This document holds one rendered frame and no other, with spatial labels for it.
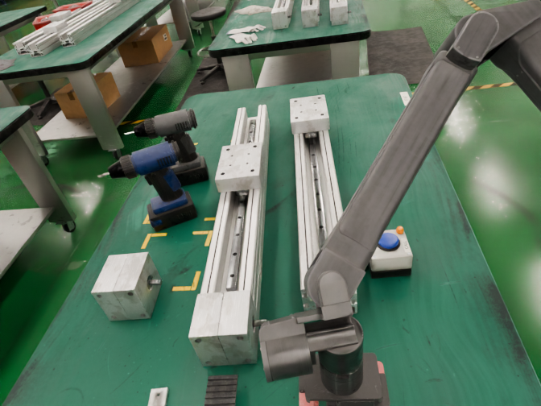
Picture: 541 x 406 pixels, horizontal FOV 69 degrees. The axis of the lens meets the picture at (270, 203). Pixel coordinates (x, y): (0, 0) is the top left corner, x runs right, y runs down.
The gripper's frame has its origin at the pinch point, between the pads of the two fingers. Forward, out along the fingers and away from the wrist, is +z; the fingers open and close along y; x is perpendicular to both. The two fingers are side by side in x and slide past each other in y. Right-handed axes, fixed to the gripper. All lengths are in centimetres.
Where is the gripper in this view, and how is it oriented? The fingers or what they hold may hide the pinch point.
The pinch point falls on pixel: (343, 404)
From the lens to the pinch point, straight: 68.1
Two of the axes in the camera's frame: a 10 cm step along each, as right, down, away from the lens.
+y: -9.9, 0.7, 1.3
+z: 1.4, 7.7, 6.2
